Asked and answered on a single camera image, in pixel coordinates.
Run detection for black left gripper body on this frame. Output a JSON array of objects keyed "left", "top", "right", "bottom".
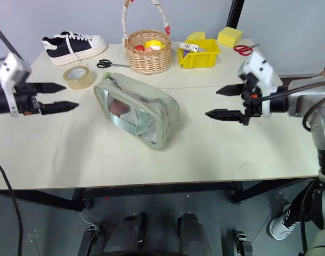
[{"left": 14, "top": 82, "right": 43, "bottom": 116}]

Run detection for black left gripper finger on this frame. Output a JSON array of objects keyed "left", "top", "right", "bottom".
[
  {"left": 40, "top": 101, "right": 80, "bottom": 116},
  {"left": 32, "top": 82, "right": 67, "bottom": 94}
]

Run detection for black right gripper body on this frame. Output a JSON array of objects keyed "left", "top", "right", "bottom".
[{"left": 240, "top": 73, "right": 262, "bottom": 126}]

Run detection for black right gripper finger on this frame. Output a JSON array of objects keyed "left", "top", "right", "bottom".
[
  {"left": 216, "top": 83, "right": 246, "bottom": 98},
  {"left": 205, "top": 108, "right": 245, "bottom": 123}
]

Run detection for green transparent pouch bag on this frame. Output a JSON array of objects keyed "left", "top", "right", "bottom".
[{"left": 93, "top": 71, "right": 181, "bottom": 151}]

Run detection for clear packing tape roll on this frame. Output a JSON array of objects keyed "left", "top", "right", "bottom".
[{"left": 62, "top": 66, "right": 98, "bottom": 92}]

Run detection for yellow plastic parts bin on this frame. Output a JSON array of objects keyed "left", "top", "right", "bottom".
[{"left": 177, "top": 38, "right": 222, "bottom": 70}]

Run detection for black and white sneaker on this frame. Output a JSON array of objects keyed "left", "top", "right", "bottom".
[{"left": 42, "top": 31, "right": 108, "bottom": 67}]

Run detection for yellow sponge block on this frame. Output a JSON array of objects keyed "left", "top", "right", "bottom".
[{"left": 216, "top": 26, "right": 244, "bottom": 49}]

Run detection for black slanted pole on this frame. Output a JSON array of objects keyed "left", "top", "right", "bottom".
[
  {"left": 0, "top": 19, "right": 23, "bottom": 62},
  {"left": 225, "top": 0, "right": 245, "bottom": 30}
]

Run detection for white printed tube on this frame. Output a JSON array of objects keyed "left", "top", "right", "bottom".
[{"left": 178, "top": 42, "right": 199, "bottom": 53}]

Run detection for yellow sponge wedge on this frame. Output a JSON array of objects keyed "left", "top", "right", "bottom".
[{"left": 186, "top": 30, "right": 207, "bottom": 42}]

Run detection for yellow toy in basket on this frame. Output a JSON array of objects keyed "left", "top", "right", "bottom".
[{"left": 144, "top": 39, "right": 164, "bottom": 51}]

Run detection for white bystander sneaker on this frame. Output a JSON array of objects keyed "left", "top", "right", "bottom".
[{"left": 269, "top": 203, "right": 299, "bottom": 241}]

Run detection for dark grey rounded shape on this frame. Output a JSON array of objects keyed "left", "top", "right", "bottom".
[
  {"left": 102, "top": 212, "right": 148, "bottom": 254},
  {"left": 176, "top": 211, "right": 209, "bottom": 254}
]

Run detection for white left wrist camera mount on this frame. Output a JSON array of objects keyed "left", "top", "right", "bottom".
[{"left": 0, "top": 52, "right": 33, "bottom": 118}]

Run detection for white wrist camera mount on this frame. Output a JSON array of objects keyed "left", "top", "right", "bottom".
[
  {"left": 0, "top": 52, "right": 33, "bottom": 118},
  {"left": 237, "top": 50, "right": 279, "bottom": 118}
]

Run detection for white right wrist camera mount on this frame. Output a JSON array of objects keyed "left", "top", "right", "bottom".
[{"left": 237, "top": 50, "right": 279, "bottom": 118}]

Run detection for red handled scissors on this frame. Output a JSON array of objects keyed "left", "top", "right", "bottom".
[{"left": 233, "top": 43, "right": 261, "bottom": 57}]

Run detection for black handled scissors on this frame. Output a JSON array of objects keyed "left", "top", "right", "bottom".
[{"left": 96, "top": 59, "right": 132, "bottom": 69}]

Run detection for wicker basket with handle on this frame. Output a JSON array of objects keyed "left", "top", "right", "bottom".
[{"left": 121, "top": 0, "right": 173, "bottom": 75}]

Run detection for black metal table frame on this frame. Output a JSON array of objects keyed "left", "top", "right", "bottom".
[{"left": 0, "top": 175, "right": 323, "bottom": 213}]

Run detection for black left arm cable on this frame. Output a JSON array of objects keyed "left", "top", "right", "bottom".
[{"left": 0, "top": 151, "right": 23, "bottom": 256}]

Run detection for thin black torso cable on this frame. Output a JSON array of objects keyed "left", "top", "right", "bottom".
[{"left": 299, "top": 178, "right": 321, "bottom": 256}]

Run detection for black base bracket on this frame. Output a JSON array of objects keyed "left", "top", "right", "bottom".
[
  {"left": 233, "top": 230, "right": 255, "bottom": 256},
  {"left": 76, "top": 224, "right": 100, "bottom": 256}
]

